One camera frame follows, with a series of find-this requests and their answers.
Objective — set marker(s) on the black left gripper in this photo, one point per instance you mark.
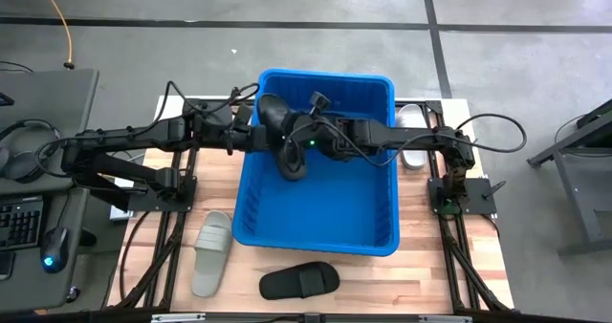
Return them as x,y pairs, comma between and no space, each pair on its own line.
248,139

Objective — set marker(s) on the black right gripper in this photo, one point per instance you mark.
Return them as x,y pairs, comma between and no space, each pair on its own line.
344,139

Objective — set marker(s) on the black foam slide sandal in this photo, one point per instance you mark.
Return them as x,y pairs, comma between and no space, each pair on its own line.
275,110
287,282

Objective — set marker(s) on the grey foam slide sandal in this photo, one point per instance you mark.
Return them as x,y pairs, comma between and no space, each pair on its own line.
210,270

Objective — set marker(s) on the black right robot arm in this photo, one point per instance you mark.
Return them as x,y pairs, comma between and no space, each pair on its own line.
416,136

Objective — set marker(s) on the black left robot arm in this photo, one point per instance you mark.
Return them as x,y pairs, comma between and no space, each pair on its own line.
134,134

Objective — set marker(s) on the blue plastic bin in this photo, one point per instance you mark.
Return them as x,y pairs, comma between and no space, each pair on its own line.
325,203

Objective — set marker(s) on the white foam slide sandal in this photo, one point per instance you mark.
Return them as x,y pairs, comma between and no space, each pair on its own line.
411,115

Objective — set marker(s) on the white power box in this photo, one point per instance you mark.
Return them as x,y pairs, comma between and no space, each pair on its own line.
119,210

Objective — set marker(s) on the black round object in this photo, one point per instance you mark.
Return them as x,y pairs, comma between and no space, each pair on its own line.
87,238

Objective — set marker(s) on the grey desk surface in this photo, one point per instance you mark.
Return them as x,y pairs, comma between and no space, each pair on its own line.
28,294
48,103

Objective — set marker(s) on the black headphones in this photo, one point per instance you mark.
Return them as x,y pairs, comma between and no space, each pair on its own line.
28,167

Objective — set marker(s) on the black computer mouse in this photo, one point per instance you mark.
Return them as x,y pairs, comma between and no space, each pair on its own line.
54,249

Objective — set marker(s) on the dark grey metal stand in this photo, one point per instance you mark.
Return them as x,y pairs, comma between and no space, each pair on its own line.
572,194

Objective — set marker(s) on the black caster wheel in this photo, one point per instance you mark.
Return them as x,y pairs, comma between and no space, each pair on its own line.
72,294

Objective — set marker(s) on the black keyboard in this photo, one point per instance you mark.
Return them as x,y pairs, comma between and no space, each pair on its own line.
19,222

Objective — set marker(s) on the black flat device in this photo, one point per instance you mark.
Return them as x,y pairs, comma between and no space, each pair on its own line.
6,99

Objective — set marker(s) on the dark phone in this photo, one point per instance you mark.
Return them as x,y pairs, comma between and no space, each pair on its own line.
6,265

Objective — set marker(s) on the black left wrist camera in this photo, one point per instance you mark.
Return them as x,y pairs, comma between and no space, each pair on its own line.
244,115

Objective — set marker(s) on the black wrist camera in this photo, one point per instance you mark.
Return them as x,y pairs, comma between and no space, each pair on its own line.
320,101
244,115

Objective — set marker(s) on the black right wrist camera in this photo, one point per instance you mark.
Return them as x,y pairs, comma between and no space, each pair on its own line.
320,101

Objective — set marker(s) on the black aluminium frame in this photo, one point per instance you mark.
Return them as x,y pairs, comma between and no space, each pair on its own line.
190,104

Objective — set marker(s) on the table-level camera mount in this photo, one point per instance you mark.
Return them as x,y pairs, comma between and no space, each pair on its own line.
312,317

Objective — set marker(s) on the silver metal bracket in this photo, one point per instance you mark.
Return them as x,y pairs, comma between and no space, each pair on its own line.
179,317
444,318

